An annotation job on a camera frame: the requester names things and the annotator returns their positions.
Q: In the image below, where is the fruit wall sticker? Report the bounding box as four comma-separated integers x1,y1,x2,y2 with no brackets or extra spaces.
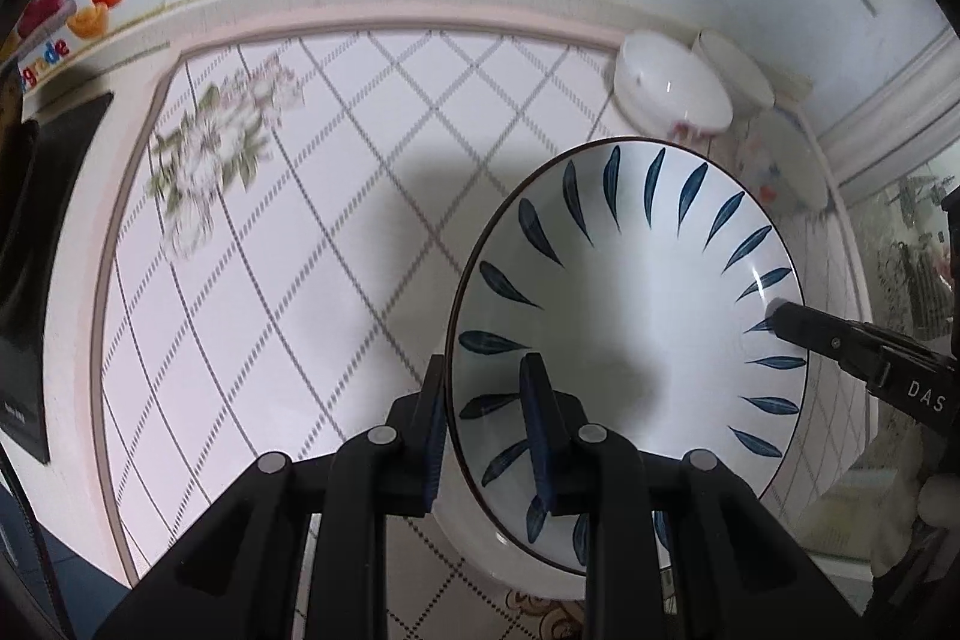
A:
13,0,128,95

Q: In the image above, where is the white bowl red floral print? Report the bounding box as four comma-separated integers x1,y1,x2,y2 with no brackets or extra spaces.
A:
613,30,734,145

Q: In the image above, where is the plain white bowl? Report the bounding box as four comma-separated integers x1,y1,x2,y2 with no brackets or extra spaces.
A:
691,28,776,114

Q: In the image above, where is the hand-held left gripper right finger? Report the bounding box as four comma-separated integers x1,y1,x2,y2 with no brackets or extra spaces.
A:
517,352,872,640

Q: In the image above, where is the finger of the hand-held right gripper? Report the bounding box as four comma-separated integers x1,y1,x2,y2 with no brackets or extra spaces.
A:
764,300,890,390

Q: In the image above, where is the white bowl floral pattern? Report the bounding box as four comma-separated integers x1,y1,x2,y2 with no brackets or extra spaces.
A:
738,107,835,215

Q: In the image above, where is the black induction cooker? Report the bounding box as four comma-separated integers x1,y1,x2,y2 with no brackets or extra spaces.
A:
0,91,115,465

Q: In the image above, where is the white plate blue leaf pattern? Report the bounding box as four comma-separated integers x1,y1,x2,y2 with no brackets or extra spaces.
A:
445,137,812,601

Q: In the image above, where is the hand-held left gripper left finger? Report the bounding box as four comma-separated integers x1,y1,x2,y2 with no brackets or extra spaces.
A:
90,355,451,640

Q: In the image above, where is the floral checkered tablecloth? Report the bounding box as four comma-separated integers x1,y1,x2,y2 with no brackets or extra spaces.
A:
96,26,871,640

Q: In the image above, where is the white window frame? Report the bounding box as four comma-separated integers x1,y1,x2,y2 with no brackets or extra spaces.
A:
816,23,960,185

